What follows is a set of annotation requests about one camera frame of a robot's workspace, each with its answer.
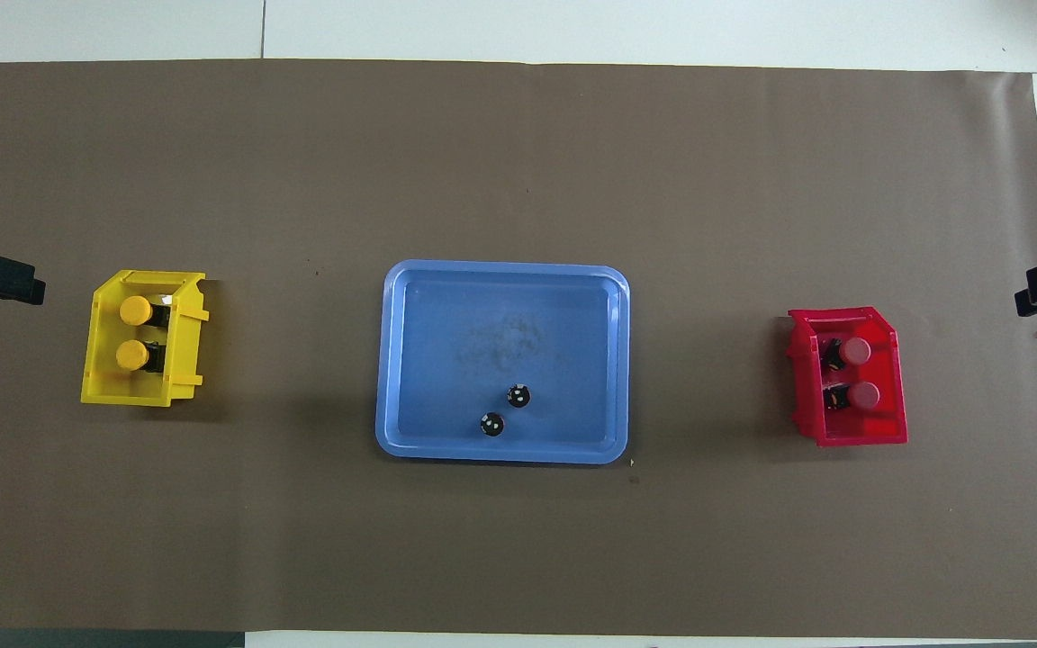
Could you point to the yellow push button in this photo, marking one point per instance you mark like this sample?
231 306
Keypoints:
131 354
135 310

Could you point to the red push button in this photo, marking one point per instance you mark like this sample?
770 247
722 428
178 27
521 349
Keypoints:
862 394
856 350

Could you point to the blue plastic tray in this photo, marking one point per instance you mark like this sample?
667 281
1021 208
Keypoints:
446 360

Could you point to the yellow plastic storage bin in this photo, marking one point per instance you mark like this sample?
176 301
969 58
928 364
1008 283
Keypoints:
104 382

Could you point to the red plastic storage bin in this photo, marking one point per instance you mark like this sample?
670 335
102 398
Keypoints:
879 427

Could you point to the brown paper table mat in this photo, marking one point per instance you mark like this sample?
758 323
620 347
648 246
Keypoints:
752 180

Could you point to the small black cylinder component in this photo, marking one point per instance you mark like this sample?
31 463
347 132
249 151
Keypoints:
491 424
518 395

